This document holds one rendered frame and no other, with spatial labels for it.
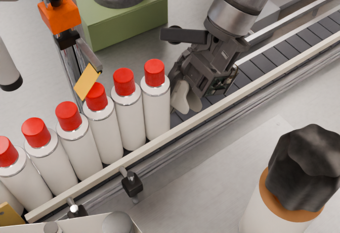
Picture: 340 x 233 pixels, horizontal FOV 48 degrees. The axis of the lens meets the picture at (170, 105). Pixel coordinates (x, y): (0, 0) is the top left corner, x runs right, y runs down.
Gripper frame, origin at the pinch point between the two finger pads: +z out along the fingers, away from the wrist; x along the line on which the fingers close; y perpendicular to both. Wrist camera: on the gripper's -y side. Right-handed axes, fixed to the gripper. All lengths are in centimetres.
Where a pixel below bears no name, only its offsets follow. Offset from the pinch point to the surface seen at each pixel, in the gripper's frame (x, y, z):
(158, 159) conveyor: -3.1, 6.0, 8.7
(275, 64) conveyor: 28.0, 1.1, -9.8
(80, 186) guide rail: -18.4, 4.4, 12.6
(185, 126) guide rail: 1.2, 4.8, 1.4
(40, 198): -25.0, 3.4, 14.2
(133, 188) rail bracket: -12.2, 10.3, 8.5
